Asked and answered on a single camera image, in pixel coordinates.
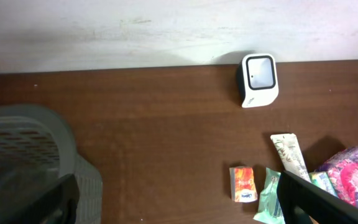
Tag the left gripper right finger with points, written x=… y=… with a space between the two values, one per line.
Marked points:
x=303 y=202

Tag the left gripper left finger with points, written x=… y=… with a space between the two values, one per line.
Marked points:
x=55 y=203

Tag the white barcode scanner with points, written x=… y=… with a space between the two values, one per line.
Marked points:
x=257 y=80

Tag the pink floral pad package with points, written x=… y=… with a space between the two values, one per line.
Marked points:
x=342 y=170

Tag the orange white packet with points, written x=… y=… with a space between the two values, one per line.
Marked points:
x=243 y=189

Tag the small green tissue packet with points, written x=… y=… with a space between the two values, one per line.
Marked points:
x=321 y=180

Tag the white tube gold cap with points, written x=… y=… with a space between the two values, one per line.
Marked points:
x=290 y=153

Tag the teal wipes packet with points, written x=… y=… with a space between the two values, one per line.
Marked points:
x=269 y=209

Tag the grey plastic mesh basket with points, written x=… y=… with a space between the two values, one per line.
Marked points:
x=37 y=147

